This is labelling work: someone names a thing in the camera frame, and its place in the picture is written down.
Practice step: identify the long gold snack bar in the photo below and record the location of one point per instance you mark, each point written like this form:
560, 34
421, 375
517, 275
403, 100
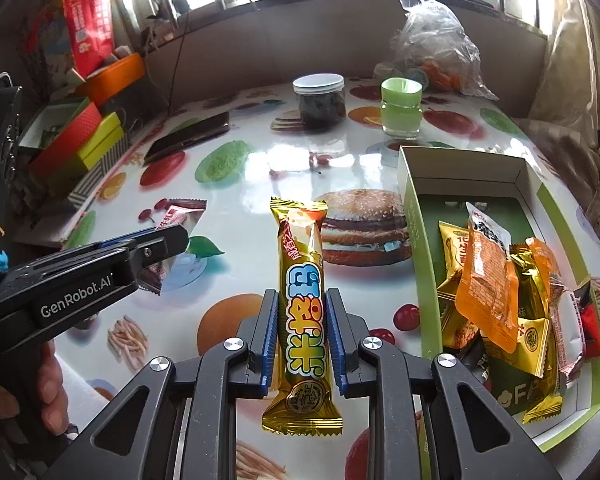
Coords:
302, 270

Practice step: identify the orange box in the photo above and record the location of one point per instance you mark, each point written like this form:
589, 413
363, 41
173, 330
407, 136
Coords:
117, 77

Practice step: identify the gold packet with round emblem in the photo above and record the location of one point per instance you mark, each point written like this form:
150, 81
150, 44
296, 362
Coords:
522, 341

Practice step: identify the cream floral curtain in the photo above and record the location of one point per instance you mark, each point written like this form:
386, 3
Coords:
580, 110

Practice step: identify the small yellow snack packet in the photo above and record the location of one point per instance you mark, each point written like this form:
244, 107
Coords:
452, 260

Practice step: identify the gold snack packet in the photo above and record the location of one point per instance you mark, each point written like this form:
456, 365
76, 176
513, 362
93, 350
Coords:
458, 329
542, 405

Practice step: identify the orange and white snack pouch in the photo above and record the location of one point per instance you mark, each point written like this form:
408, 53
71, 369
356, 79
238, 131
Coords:
485, 290

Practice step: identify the red paper bag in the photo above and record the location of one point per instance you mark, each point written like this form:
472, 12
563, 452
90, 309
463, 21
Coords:
87, 20

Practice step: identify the white open box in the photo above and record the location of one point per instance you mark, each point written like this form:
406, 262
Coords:
50, 120

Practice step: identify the red ribbed box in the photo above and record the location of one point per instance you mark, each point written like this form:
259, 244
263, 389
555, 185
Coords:
67, 140

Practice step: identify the clear jar with white lid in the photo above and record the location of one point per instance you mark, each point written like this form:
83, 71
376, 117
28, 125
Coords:
319, 102

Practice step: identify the white foam sheet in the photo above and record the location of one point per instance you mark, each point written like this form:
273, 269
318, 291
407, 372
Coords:
80, 385

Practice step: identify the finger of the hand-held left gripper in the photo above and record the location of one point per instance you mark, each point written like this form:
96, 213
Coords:
172, 237
147, 260

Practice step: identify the green cardboard box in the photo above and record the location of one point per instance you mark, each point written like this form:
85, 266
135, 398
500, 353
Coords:
460, 170

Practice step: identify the green glass jar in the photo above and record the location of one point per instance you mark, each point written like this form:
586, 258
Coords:
401, 110

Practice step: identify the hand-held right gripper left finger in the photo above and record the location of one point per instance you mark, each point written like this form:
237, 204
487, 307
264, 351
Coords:
268, 342

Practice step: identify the yellow-green box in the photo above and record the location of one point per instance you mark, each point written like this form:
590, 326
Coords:
102, 142

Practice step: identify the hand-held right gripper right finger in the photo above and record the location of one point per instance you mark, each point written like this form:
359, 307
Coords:
336, 342

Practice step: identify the colourful paper bag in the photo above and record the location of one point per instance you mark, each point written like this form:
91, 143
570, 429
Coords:
47, 45

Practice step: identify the black smartphone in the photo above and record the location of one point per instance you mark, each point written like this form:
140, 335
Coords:
187, 137

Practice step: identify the clear plastic bag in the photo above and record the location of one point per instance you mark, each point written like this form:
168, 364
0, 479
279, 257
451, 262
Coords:
430, 35

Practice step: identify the pink and white snack packet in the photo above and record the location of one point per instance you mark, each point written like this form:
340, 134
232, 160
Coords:
180, 220
570, 330

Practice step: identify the person's left hand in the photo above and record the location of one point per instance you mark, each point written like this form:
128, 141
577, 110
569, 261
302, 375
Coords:
54, 390

